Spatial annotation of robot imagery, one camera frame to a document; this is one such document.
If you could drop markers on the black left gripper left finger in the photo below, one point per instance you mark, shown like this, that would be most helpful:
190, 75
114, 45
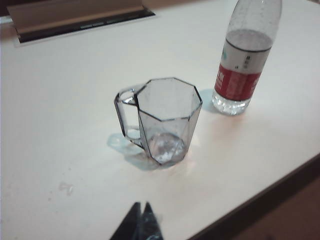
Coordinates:
130, 225

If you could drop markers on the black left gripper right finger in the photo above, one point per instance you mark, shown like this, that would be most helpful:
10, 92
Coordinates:
151, 225

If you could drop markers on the clear water bottle red label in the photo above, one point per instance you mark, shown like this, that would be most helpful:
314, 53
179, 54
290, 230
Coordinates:
240, 75

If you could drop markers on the grey faceted glass mug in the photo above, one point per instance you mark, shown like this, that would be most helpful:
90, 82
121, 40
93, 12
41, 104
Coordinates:
170, 120

